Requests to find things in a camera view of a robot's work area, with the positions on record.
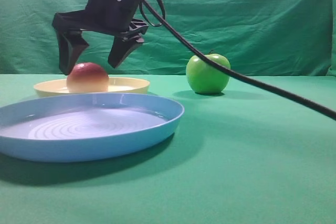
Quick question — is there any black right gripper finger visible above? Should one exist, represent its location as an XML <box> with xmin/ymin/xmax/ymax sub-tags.
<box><xmin>56</xmin><ymin>30</ymin><xmax>89</xmax><ymax>75</ymax></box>

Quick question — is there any blue plastic plate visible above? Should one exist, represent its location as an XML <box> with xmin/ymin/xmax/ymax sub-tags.
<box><xmin>1</xmin><ymin>93</ymin><xmax>184</xmax><ymax>163</ymax></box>

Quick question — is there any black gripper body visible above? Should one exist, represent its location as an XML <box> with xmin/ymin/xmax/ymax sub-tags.
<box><xmin>52</xmin><ymin>0</ymin><xmax>148</xmax><ymax>43</ymax></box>

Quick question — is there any green tablecloth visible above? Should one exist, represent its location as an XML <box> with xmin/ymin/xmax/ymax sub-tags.
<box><xmin>1</xmin><ymin>75</ymin><xmax>335</xmax><ymax>223</ymax></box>

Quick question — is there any green apple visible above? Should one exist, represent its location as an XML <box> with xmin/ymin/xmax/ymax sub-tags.
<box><xmin>186</xmin><ymin>55</ymin><xmax>230</xmax><ymax>94</ymax></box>

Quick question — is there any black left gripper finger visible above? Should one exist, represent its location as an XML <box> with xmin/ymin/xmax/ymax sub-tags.
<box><xmin>108</xmin><ymin>36</ymin><xmax>141</xmax><ymax>68</ymax></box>

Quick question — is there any yellow plastic plate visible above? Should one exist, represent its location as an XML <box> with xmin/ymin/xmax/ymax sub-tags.
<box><xmin>34</xmin><ymin>77</ymin><xmax>150</xmax><ymax>98</ymax></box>

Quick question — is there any black cable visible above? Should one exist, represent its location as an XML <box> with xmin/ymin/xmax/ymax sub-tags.
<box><xmin>104</xmin><ymin>0</ymin><xmax>336</xmax><ymax>120</ymax></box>

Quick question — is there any round yellow-red bread bun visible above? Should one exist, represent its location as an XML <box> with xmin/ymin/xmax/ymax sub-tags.
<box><xmin>66</xmin><ymin>62</ymin><xmax>109</xmax><ymax>93</ymax></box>

